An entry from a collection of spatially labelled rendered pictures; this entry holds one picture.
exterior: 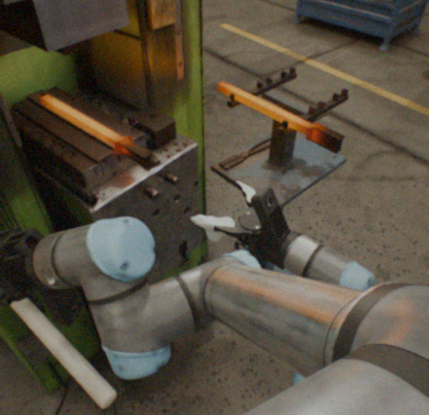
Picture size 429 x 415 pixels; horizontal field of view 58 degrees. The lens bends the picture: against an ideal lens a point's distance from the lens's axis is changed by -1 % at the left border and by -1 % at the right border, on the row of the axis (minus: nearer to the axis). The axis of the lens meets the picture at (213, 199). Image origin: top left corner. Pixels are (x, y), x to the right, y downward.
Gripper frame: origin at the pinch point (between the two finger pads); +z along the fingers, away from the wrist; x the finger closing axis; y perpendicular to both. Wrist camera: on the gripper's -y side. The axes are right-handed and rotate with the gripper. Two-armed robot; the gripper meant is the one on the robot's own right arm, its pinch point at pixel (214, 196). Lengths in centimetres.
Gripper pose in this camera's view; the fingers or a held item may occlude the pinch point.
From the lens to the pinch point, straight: 83.5
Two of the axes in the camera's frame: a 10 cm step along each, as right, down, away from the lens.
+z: -7.6, -4.4, 4.8
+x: 6.5, -5.2, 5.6
